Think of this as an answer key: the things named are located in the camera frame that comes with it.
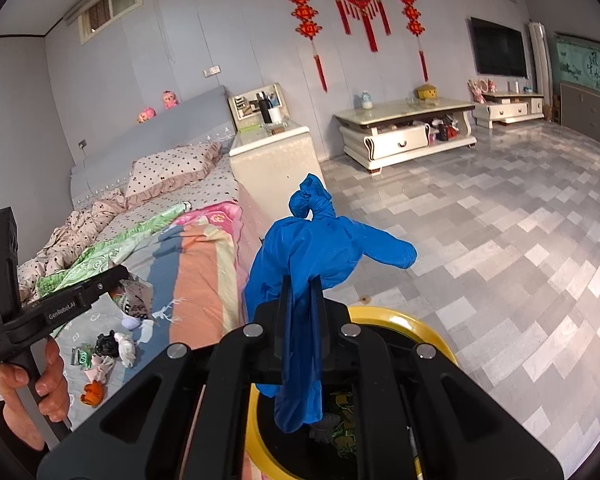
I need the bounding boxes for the yellow round trash bin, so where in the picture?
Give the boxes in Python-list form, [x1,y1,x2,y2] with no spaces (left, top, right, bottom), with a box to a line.
[247,306,458,480]

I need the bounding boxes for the crumpled pink tissue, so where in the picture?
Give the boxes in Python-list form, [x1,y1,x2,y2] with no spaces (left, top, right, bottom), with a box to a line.
[84,355,116,385]

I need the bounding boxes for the cream nightstand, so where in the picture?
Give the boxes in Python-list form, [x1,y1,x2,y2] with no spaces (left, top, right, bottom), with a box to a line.
[228,120,326,241]

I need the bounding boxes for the light green quilt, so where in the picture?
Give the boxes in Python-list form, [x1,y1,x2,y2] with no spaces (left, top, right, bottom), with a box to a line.
[35,202,191,301]

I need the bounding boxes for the printed plastic wrapper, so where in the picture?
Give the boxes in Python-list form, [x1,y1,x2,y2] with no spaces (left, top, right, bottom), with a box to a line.
[111,280,153,321]

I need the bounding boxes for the thin black plastic bag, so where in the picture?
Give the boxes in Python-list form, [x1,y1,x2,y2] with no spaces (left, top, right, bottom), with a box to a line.
[94,331,118,358]

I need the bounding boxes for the grey bed headboard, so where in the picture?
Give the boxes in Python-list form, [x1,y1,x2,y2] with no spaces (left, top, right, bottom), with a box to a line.
[70,85,233,208]

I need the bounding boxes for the person's left hand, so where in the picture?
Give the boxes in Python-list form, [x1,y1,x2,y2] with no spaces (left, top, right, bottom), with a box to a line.
[0,337,71,453]

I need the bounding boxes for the wall television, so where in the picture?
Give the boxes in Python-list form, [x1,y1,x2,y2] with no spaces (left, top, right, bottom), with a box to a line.
[469,16,529,79]

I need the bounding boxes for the long red knot hanging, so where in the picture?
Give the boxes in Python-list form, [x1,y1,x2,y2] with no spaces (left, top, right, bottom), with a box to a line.
[281,0,328,93]
[392,0,429,83]

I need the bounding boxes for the person's left forearm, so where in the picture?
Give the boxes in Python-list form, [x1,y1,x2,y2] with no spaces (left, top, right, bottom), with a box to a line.
[0,400,48,478]

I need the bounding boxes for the dotted pink duvet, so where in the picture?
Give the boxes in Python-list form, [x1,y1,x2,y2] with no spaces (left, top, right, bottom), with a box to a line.
[17,187,131,301]

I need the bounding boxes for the cream television stand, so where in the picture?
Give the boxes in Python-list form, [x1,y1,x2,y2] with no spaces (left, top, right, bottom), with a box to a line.
[472,91,546,129]

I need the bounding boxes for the red black items under table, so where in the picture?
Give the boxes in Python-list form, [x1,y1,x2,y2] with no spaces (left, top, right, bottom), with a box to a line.
[427,115,461,142]

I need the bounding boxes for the green landscape wall painting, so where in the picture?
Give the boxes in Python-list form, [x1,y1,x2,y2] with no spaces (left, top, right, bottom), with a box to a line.
[552,32,600,98]

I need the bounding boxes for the pink figurine ornament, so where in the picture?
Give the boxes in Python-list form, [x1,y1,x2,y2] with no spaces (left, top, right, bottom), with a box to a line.
[467,78,498,103]

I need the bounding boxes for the high wall window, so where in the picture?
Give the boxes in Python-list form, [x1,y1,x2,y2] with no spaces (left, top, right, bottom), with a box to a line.
[77,0,143,45]

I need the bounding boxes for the cream coffee table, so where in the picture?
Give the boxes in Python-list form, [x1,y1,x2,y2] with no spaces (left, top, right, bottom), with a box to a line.
[334,97,478,176]

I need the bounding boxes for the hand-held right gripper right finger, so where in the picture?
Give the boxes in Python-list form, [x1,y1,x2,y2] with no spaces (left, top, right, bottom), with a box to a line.
[307,275,565,480]

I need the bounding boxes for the dotted bed sheet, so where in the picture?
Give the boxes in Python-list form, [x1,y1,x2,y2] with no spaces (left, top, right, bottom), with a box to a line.
[100,165,241,241]

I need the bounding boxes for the white glove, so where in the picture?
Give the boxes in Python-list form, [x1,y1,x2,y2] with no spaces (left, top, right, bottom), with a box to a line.
[114,334,137,367]

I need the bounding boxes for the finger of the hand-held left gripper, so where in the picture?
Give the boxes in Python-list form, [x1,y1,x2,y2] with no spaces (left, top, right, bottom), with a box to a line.
[86,264,131,297]

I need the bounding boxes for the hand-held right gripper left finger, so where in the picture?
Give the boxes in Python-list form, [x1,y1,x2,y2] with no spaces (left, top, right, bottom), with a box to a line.
[36,275,293,480]

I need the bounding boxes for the white standing air conditioner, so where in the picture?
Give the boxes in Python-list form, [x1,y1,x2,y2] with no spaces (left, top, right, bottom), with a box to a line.
[528,21,552,121]

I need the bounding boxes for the grey low cabinet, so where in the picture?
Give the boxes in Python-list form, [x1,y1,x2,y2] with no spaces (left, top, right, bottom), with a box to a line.
[560,81,600,153]

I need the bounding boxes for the dotted pink pillow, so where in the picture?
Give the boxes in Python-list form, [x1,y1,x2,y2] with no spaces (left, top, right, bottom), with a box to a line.
[125,141,223,198]

